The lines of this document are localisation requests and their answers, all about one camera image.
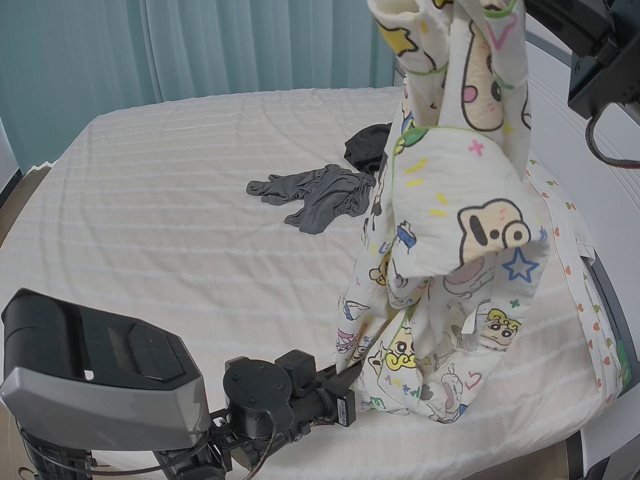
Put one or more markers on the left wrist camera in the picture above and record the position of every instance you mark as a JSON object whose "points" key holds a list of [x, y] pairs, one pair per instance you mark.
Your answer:
{"points": [[297, 373]]}

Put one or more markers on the dark grey garment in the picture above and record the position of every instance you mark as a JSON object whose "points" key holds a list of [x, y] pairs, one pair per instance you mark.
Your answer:
{"points": [[320, 198]]}

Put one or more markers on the blue-green curtain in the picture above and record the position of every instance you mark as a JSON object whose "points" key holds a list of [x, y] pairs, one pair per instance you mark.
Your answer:
{"points": [[200, 28]]}

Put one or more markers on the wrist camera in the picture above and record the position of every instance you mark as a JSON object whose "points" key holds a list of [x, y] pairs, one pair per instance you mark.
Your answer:
{"points": [[607, 83], [297, 373]]}

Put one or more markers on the white printed pyjama top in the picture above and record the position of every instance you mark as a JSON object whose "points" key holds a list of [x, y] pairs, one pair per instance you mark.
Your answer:
{"points": [[450, 193]]}

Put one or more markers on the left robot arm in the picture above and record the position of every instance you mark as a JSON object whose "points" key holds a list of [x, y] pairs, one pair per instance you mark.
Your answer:
{"points": [[100, 368]]}

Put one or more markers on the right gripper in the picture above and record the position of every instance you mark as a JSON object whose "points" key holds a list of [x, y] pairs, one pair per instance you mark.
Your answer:
{"points": [[625, 13]]}

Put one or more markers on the bed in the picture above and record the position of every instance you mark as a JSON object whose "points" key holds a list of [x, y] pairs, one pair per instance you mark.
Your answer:
{"points": [[175, 193]]}

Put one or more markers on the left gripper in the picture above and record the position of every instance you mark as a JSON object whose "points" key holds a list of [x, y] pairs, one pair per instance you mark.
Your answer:
{"points": [[320, 410]]}

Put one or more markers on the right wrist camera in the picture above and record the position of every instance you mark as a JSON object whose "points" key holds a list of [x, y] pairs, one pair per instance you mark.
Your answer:
{"points": [[607, 83]]}

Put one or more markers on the black garment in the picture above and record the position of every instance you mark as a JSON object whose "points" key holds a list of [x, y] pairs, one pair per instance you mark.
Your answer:
{"points": [[367, 148]]}

